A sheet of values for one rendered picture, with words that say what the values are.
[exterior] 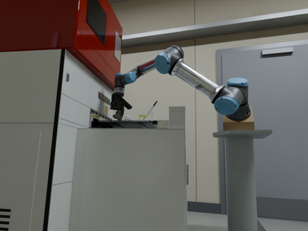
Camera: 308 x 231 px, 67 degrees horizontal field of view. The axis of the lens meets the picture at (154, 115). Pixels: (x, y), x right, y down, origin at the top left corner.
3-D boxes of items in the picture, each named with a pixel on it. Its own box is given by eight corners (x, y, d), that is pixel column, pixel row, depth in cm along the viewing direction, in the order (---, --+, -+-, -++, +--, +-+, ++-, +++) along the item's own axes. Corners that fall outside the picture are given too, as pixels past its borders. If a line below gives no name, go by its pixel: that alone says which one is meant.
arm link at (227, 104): (249, 93, 126) (168, 42, 138) (239, 107, 116) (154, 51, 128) (237, 107, 135) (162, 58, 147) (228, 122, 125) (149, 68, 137)
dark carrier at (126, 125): (99, 121, 159) (99, 120, 159) (115, 128, 192) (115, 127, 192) (149, 121, 153) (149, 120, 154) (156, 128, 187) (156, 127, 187)
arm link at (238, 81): (250, 96, 139) (251, 75, 132) (244, 107, 130) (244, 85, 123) (231, 93, 146) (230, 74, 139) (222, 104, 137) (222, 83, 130)
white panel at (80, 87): (53, 123, 117) (61, 48, 124) (108, 137, 196) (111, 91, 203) (59, 123, 116) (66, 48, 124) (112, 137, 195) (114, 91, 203)
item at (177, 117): (168, 129, 133) (168, 106, 136) (174, 138, 187) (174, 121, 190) (184, 129, 132) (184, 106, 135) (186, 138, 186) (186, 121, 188)
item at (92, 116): (88, 127, 152) (90, 112, 154) (110, 134, 195) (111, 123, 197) (91, 127, 152) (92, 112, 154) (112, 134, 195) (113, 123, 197)
